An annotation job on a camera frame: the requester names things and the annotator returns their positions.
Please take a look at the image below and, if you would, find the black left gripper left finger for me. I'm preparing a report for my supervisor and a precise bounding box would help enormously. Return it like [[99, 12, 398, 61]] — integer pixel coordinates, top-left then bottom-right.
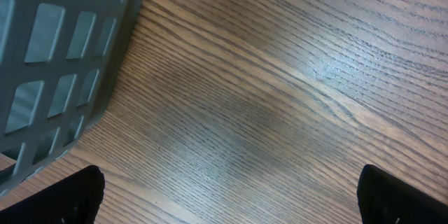
[[1, 165, 105, 224]]

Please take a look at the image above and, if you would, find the grey plastic basket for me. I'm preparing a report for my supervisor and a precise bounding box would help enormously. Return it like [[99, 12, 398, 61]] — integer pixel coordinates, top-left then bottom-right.
[[1, 0, 142, 195]]

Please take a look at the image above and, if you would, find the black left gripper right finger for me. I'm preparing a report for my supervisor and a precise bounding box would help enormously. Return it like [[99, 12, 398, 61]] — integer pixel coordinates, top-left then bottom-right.
[[357, 164, 447, 224]]

